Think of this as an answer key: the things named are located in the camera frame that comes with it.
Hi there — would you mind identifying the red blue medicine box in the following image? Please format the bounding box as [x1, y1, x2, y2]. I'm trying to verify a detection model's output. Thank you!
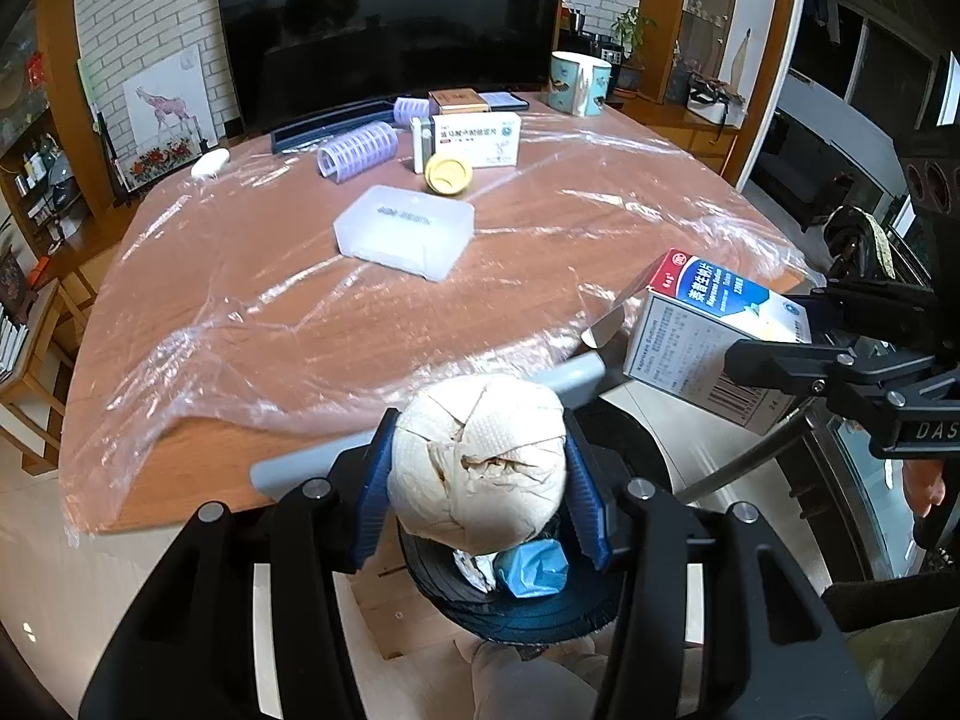
[583, 249, 812, 436]

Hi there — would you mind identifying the beige paper ball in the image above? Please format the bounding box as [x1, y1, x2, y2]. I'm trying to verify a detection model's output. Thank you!
[387, 374, 566, 556]

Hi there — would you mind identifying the white blue medicine box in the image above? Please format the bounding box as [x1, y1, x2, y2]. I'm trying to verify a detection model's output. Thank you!
[410, 112, 523, 174]

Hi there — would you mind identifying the yellow plastic cup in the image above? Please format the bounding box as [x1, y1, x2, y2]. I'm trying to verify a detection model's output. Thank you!
[423, 154, 473, 197]

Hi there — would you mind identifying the translucent white plastic box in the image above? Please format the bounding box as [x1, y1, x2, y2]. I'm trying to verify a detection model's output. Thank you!
[334, 185, 475, 281]

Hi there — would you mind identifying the purple hair roller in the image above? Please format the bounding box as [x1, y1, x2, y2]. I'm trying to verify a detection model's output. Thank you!
[317, 122, 398, 184]
[392, 98, 431, 127]

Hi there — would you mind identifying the black trash bin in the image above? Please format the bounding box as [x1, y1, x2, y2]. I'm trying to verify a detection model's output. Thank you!
[398, 398, 672, 645]

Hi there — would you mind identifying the blue crumpled trash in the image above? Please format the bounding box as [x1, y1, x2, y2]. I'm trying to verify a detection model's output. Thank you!
[493, 539, 569, 600]

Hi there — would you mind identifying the person's right hand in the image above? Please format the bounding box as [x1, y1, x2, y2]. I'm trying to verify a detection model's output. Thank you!
[901, 460, 946, 518]

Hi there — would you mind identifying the teal ceramic mug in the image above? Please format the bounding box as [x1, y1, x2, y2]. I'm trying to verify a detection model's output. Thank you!
[547, 50, 612, 117]

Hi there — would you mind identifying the small plant by window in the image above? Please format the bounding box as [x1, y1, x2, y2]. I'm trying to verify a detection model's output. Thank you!
[612, 7, 656, 96]

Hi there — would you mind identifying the black smartphone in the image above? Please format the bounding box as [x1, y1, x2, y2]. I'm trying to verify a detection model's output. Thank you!
[480, 91, 530, 112]

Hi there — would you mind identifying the brown cardboard box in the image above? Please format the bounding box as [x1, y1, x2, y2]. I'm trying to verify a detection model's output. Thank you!
[428, 88, 490, 115]

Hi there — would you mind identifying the wooden display shelf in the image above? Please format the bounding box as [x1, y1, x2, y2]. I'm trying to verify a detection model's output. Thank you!
[2, 5, 91, 281]

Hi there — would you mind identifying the white oval mouse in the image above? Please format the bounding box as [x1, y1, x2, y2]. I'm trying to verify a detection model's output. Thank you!
[190, 148, 231, 181]

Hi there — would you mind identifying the dark blue long tray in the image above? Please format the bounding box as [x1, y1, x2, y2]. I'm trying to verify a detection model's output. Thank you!
[270, 98, 394, 154]

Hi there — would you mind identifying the giraffe painting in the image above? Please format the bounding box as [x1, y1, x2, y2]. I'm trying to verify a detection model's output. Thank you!
[122, 44, 218, 146]

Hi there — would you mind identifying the large black television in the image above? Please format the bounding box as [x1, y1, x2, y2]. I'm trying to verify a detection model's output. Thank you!
[218, 0, 560, 132]

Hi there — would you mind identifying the flower picture frame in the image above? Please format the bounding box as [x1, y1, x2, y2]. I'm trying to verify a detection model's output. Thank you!
[114, 128, 210, 202]

